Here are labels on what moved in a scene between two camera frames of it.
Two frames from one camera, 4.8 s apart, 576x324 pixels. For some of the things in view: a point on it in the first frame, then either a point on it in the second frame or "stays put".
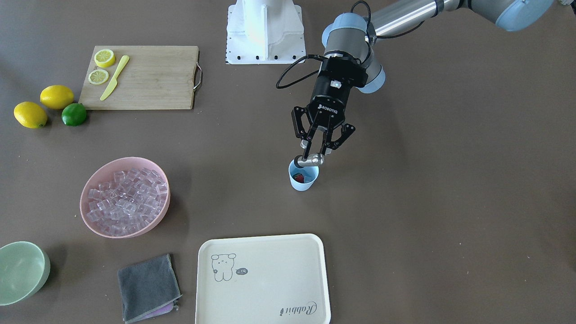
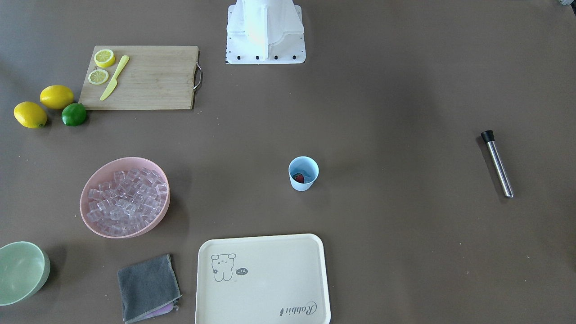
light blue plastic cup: [302, 179] stays put
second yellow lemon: [57, 97] stays put
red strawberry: [299, 177] stays put
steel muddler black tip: [315, 159] -> [488, 136]
